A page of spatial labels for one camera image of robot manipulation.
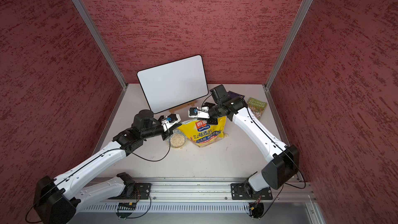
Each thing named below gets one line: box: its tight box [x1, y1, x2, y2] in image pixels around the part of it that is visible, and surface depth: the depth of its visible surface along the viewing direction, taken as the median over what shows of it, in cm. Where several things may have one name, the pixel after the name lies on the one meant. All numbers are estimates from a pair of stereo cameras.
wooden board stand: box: [168, 99, 197, 114], surface depth 105 cm
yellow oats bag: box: [177, 116, 229, 148], surface depth 81 cm
